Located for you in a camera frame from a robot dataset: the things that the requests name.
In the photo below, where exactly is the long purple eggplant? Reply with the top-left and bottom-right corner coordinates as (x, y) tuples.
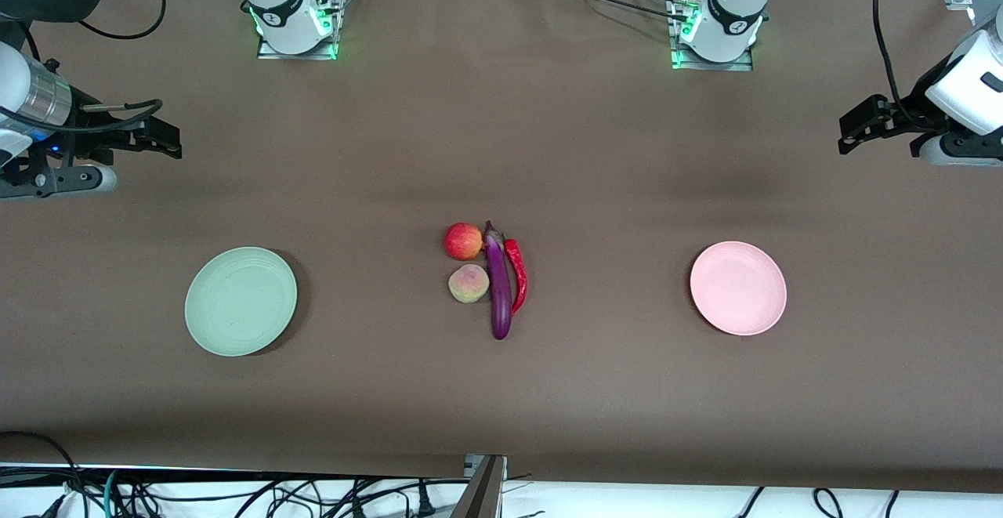
(483, 220), (514, 341)

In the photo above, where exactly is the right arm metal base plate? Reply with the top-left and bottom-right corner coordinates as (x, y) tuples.
(255, 0), (341, 61)

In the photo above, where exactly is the red chili pepper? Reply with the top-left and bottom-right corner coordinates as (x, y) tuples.
(503, 237), (529, 315)

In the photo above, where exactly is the large table cover cloth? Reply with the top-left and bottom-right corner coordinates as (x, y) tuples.
(0, 0), (1003, 495)

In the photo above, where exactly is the black looped floor cable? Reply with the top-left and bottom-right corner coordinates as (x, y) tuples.
(0, 430), (85, 518)

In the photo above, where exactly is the aluminium profile post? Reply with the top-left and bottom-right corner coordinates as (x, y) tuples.
(451, 454), (508, 518)

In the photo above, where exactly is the red apple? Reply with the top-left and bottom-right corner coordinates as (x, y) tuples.
(444, 222), (483, 261)

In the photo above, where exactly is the pink round plate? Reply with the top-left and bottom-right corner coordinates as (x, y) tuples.
(690, 241), (788, 337)

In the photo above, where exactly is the pale green round plate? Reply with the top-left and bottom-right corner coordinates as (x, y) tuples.
(185, 246), (299, 357)

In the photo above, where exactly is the green pink peach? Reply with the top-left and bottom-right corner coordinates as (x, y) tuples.
(448, 263), (491, 304)

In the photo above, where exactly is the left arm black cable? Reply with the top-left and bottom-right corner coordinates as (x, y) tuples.
(871, 0), (929, 131)

